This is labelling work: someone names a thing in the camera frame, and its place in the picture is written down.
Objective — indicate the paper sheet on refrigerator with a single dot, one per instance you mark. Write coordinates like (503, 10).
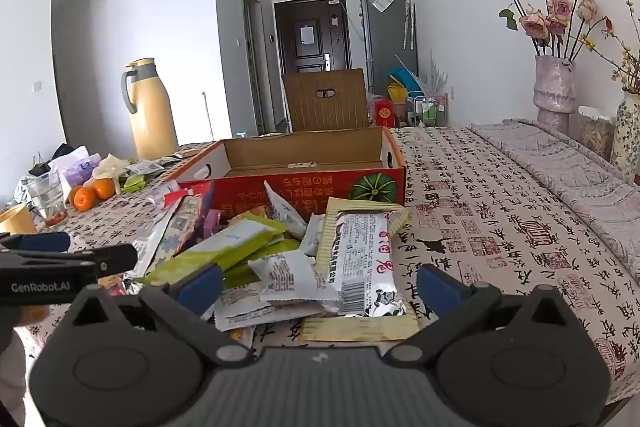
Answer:
(385, 1)

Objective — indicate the red gift box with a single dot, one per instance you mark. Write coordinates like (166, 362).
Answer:
(386, 113)

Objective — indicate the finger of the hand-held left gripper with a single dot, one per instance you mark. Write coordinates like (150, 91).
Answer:
(47, 242)
(107, 259)

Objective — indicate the purple tissue pack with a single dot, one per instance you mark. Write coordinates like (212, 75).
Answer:
(80, 172)

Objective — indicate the black bag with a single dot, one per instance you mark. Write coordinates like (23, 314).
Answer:
(62, 151)

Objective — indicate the pink ribbed vase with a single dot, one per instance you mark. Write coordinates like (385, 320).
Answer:
(554, 94)

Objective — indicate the wooden chair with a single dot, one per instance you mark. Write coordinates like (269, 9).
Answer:
(325, 112)

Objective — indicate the orange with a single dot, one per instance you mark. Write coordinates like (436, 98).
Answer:
(105, 188)
(82, 199)

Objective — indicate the red pumpkin-print cardboard box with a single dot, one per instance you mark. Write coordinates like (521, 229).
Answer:
(300, 147)

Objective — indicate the white paper notice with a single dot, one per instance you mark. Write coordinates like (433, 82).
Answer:
(307, 33)

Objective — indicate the yellow cup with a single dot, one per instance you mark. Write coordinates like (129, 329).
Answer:
(17, 222)

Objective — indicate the grey interior door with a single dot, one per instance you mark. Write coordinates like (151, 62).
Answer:
(254, 67)

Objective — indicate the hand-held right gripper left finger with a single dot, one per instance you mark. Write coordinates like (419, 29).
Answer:
(200, 289)

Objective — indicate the pale dried plant bunch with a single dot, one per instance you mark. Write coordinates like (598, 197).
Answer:
(439, 74)

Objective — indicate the white light switch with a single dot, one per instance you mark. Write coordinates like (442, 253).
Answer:
(37, 86)

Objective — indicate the white hanging umbrella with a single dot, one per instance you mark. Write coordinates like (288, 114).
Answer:
(410, 19)

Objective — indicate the scattered small wrapped treats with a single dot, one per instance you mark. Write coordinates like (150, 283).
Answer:
(142, 172)

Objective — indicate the cream crumpled cloth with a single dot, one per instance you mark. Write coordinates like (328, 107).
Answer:
(111, 169)

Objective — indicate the blue plastic bin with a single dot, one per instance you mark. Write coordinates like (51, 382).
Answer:
(400, 78)

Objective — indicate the dark brown entrance door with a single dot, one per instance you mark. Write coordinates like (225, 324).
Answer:
(310, 57)

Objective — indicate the yellow flower branch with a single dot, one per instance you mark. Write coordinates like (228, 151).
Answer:
(627, 57)

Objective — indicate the glass jar with lid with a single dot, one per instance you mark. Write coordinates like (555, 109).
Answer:
(596, 134)

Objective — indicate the clear glass cup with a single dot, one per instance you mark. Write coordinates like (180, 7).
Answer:
(47, 202)

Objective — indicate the yellow thermos jug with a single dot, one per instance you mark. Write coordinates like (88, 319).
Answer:
(152, 117)

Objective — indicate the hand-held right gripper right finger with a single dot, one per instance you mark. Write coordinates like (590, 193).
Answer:
(436, 291)

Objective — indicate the grey refrigerator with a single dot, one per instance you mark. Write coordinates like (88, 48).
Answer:
(390, 42)

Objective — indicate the pile of snack packets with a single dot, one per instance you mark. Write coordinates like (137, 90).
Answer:
(280, 277)

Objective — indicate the grey quilted cloth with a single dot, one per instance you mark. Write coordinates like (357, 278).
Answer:
(560, 167)

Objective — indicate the floral ceramic vase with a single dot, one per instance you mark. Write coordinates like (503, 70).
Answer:
(629, 137)

